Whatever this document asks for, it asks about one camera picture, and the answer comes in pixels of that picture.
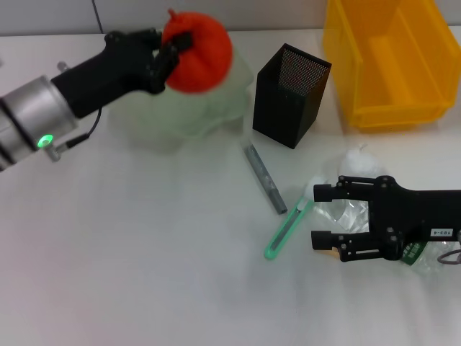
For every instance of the grey pen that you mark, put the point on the grey pen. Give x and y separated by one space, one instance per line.
263 176

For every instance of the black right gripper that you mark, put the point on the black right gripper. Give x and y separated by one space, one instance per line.
399 216

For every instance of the black mesh pen holder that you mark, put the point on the black mesh pen holder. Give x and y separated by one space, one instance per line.
284 104

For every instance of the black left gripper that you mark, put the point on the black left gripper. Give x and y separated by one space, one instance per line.
108 75

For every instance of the clear water bottle green label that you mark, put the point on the clear water bottle green label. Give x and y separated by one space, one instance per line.
351 216

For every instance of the clear glass fruit plate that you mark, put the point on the clear glass fruit plate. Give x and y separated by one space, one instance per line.
201 108

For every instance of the green utility knife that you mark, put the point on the green utility knife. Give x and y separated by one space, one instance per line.
284 230

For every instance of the orange fruit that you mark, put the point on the orange fruit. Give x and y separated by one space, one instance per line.
205 61

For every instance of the yellow plastic storage bin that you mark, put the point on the yellow plastic storage bin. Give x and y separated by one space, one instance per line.
396 72

